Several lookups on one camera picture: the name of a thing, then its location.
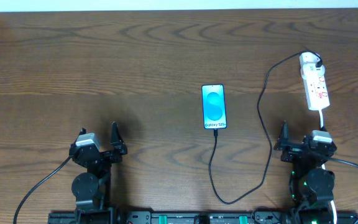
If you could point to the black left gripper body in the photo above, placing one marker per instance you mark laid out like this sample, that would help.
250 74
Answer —
101 154

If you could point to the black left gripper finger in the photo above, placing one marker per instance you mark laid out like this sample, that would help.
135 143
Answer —
116 140
83 131

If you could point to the white USB wall charger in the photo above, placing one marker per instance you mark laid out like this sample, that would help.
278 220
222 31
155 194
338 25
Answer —
311 65

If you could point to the blue Galaxy smartphone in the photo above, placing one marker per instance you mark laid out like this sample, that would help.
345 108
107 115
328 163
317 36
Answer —
214 107

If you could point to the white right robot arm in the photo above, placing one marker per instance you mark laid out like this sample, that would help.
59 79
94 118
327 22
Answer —
310 185

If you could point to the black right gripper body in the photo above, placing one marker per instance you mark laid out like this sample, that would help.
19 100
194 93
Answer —
298 150

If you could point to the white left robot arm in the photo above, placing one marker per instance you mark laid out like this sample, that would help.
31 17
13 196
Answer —
92 189

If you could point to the white power strip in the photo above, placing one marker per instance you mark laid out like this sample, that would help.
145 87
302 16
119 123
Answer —
316 93

